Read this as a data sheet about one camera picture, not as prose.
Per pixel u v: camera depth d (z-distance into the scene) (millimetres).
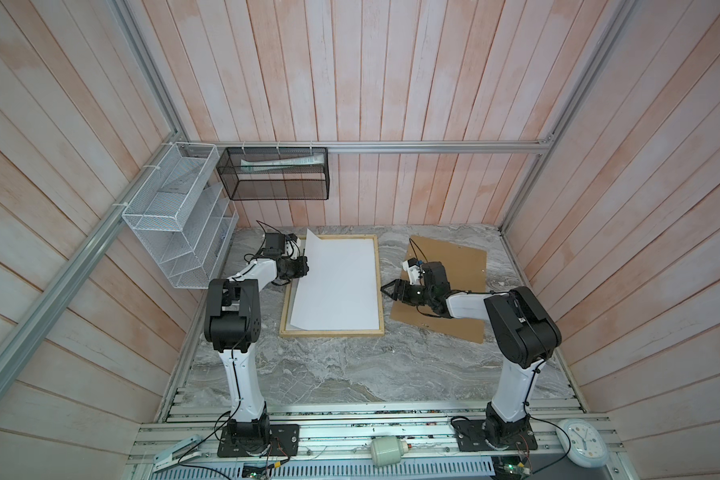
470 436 731
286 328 923
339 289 970
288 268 887
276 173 1058
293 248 889
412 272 909
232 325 558
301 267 928
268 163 900
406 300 877
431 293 797
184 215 674
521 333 518
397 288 880
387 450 652
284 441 733
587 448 701
